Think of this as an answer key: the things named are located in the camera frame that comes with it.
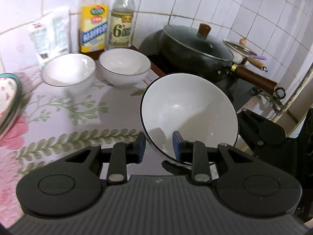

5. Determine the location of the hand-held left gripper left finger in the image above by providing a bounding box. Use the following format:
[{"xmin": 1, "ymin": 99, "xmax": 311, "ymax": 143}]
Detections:
[{"xmin": 56, "ymin": 132, "xmax": 147, "ymax": 185}]

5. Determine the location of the yellow label oil bottle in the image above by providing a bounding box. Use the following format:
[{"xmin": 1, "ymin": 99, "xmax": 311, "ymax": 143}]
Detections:
[{"xmin": 78, "ymin": 0, "xmax": 111, "ymax": 54}]

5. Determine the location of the rusty metal pipe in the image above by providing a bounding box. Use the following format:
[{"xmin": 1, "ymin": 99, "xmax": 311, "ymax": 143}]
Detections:
[{"xmin": 271, "ymin": 60, "xmax": 313, "ymax": 123}]

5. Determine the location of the small pot with wooden handle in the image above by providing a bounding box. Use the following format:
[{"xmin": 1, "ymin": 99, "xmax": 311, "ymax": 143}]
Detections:
[{"xmin": 223, "ymin": 37, "xmax": 268, "ymax": 73}]

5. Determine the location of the white bowl with dark rim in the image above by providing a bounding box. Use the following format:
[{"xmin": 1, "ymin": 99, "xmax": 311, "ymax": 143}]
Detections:
[
  {"xmin": 140, "ymin": 73, "xmax": 239, "ymax": 165},
  {"xmin": 98, "ymin": 48, "xmax": 151, "ymax": 89},
  {"xmin": 42, "ymin": 53, "xmax": 96, "ymax": 93}
]

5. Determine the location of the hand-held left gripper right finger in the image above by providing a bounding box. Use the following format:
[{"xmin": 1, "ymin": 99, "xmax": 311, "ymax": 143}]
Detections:
[{"xmin": 172, "ymin": 131, "xmax": 260, "ymax": 185}]

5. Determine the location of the small glass pot lid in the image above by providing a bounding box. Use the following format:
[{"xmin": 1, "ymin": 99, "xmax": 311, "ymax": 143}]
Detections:
[{"xmin": 223, "ymin": 37, "xmax": 258, "ymax": 57}]

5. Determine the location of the black pot lid wooden knob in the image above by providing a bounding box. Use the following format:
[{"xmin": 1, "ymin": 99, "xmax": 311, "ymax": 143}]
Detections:
[{"xmin": 163, "ymin": 23, "xmax": 235, "ymax": 62}]

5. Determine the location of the black cooking pot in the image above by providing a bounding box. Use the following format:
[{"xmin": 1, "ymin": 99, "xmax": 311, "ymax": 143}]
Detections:
[{"xmin": 158, "ymin": 23, "xmax": 287, "ymax": 100}]

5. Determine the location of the teal fried egg plate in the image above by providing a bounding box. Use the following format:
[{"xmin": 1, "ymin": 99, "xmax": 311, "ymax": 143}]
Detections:
[{"xmin": 0, "ymin": 73, "xmax": 23, "ymax": 139}]

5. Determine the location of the rabbit print plate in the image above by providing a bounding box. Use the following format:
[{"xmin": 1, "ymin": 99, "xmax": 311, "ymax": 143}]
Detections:
[{"xmin": 0, "ymin": 78, "xmax": 18, "ymax": 130}]

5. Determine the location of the clear vinegar bottle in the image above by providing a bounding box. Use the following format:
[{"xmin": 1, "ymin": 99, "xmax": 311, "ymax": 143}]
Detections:
[{"xmin": 108, "ymin": 0, "xmax": 136, "ymax": 49}]

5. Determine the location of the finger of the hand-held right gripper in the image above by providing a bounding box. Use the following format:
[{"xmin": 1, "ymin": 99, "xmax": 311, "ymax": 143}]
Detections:
[{"xmin": 161, "ymin": 160, "xmax": 194, "ymax": 176}]

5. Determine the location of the white salt bag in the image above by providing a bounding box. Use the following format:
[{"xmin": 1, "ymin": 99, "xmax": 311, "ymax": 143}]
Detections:
[
  {"xmin": 27, "ymin": 21, "xmax": 54, "ymax": 67},
  {"xmin": 48, "ymin": 8, "xmax": 70, "ymax": 56}
]

